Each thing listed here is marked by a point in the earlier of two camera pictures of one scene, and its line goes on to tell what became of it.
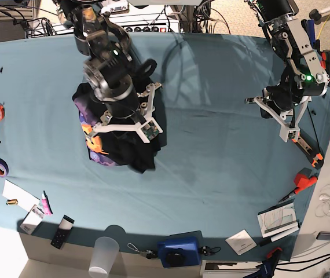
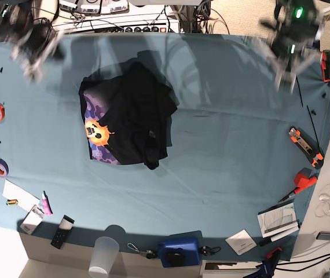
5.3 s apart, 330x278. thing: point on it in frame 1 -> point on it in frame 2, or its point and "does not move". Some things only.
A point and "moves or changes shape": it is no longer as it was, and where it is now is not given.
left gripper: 149,128 -> 34,72
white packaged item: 32,219 does not move
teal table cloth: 223,176 does not move
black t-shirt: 125,149 moves or changes shape
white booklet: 278,221 does not move
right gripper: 287,132 -> 288,69
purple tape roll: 2,168 does not move
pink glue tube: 46,205 does not move
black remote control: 61,234 does not move
